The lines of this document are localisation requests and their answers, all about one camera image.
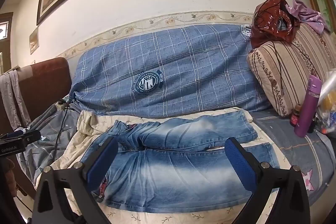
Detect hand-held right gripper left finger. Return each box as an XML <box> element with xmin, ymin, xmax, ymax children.
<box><xmin>31</xmin><ymin>138</ymin><xmax>119</xmax><ymax>224</ymax></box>

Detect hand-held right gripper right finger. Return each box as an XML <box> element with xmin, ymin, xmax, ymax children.
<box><xmin>224</xmin><ymin>138</ymin><xmax>311</xmax><ymax>224</ymax></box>

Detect blue denim pants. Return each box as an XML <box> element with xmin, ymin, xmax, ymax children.
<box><xmin>79</xmin><ymin>108</ymin><xmax>281</xmax><ymax>214</ymax></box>

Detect cream leaf-print blanket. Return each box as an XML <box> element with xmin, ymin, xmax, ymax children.
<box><xmin>51</xmin><ymin>108</ymin><xmax>302</xmax><ymax>224</ymax></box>

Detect grey patterned bedsheet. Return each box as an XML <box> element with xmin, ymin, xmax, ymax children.
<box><xmin>17</xmin><ymin>102</ymin><xmax>336</xmax><ymax>207</ymax></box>

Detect grey hanging cloth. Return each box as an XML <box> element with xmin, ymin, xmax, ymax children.
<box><xmin>0</xmin><ymin>70</ymin><xmax>32</xmax><ymax>128</ymax></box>

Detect white power strip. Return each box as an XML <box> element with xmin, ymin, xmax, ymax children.
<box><xmin>55</xmin><ymin>99</ymin><xmax>69</xmax><ymax>111</ymax></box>

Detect brown headboard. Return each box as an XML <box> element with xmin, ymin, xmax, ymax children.
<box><xmin>0</xmin><ymin>57</ymin><xmax>72</xmax><ymax>195</ymax></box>

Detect small brown bottle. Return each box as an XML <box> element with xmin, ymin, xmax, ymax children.
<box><xmin>290</xmin><ymin>103</ymin><xmax>302</xmax><ymax>127</ymax></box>

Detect purple bottle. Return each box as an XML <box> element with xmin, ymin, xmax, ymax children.
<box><xmin>294</xmin><ymin>75</ymin><xmax>323</xmax><ymax>138</ymax></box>

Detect beige striped pillow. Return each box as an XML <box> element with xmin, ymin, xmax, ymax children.
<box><xmin>247</xmin><ymin>22</ymin><xmax>336</xmax><ymax>117</ymax></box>

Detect clear plastic bag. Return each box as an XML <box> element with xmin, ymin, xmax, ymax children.
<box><xmin>316</xmin><ymin>71</ymin><xmax>336</xmax><ymax>134</ymax></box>

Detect wooden framed window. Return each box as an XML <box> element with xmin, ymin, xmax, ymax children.
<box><xmin>0</xmin><ymin>12</ymin><xmax>13</xmax><ymax>75</ymax></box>

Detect blue plaid duvet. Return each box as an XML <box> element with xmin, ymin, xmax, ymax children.
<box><xmin>70</xmin><ymin>24</ymin><xmax>272</xmax><ymax>118</ymax></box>

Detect red-brown plastic bag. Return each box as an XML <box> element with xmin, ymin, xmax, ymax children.
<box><xmin>251</xmin><ymin>0</ymin><xmax>301</xmax><ymax>49</ymax></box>

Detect purple cloth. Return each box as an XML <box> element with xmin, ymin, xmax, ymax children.
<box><xmin>287</xmin><ymin>0</ymin><xmax>331</xmax><ymax>35</ymax></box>

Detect black power cable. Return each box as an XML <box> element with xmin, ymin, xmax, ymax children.
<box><xmin>52</xmin><ymin>99</ymin><xmax>70</xmax><ymax>161</ymax></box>

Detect thin black cord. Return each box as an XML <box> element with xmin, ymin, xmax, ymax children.
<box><xmin>253</xmin><ymin>0</ymin><xmax>319</xmax><ymax>96</ymax></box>

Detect small wall picture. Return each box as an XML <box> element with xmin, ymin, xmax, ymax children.
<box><xmin>29</xmin><ymin>27</ymin><xmax>39</xmax><ymax>55</ymax></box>

